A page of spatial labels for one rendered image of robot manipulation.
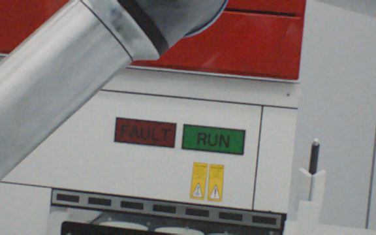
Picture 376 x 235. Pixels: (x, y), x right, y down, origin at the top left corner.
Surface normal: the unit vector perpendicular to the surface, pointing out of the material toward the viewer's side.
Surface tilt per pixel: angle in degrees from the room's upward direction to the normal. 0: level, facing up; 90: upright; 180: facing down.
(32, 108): 101
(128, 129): 90
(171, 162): 90
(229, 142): 90
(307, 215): 90
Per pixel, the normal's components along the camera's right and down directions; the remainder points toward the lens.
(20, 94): 0.06, -0.07
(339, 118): -0.14, 0.04
